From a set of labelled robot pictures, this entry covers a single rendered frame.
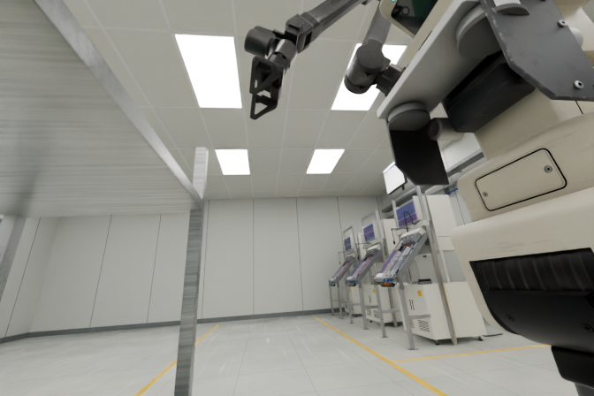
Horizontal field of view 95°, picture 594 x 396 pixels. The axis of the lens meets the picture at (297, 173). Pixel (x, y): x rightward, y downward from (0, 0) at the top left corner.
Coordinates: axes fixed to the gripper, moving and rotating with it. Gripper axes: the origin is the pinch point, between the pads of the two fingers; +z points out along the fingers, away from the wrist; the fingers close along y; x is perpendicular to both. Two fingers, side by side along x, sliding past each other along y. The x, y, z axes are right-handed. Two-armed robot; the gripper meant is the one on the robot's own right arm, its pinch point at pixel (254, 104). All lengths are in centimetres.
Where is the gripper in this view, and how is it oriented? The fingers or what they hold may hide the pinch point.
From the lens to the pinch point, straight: 65.5
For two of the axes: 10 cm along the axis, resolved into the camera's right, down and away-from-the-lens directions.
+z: -3.8, 8.4, -4.0
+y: 1.4, -3.7, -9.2
